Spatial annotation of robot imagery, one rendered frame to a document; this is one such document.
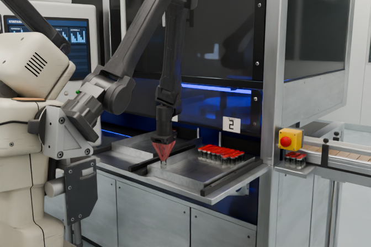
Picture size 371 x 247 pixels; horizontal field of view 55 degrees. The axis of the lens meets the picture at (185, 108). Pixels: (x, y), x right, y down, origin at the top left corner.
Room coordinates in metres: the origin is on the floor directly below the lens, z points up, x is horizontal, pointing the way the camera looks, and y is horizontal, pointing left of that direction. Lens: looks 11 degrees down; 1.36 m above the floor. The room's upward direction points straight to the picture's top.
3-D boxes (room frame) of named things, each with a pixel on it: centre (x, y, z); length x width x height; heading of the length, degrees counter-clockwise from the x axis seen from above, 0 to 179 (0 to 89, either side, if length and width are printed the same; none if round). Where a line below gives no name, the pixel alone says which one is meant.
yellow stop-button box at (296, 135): (1.32, -0.41, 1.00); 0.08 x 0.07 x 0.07; 141
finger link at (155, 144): (1.26, 0.08, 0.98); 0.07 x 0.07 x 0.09; 67
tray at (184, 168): (1.30, -0.07, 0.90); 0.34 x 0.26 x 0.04; 141
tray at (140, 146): (1.60, 0.13, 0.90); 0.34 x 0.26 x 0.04; 141
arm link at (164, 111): (1.26, 0.07, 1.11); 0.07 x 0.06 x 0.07; 156
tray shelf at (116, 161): (1.44, 0.04, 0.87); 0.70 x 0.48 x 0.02; 51
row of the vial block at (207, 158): (1.37, -0.12, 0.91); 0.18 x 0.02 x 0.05; 50
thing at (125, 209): (2.37, 0.14, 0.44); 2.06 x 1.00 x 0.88; 51
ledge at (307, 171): (1.35, -0.44, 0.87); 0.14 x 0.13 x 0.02; 141
